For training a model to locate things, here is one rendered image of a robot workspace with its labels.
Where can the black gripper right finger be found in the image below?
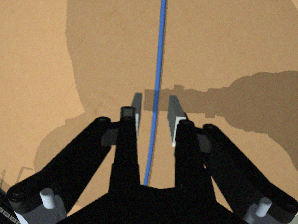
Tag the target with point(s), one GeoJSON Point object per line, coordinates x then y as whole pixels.
{"type": "Point", "coordinates": [250, 195]}

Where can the blue cable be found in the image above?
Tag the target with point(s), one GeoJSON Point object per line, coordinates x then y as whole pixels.
{"type": "Point", "coordinates": [157, 88]}

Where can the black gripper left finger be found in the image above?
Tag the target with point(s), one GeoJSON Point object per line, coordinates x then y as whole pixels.
{"type": "Point", "coordinates": [43, 197]}

